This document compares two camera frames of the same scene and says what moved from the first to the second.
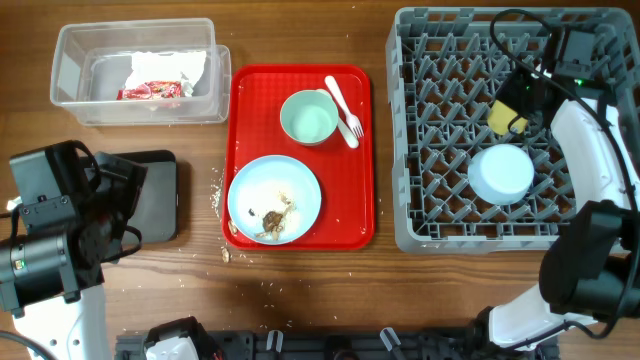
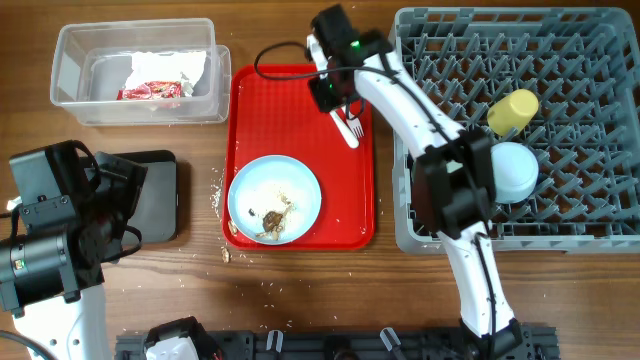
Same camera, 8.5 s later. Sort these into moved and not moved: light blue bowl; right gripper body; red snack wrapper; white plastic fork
Moved: right gripper body
Not moved: red snack wrapper; light blue bowl; white plastic fork
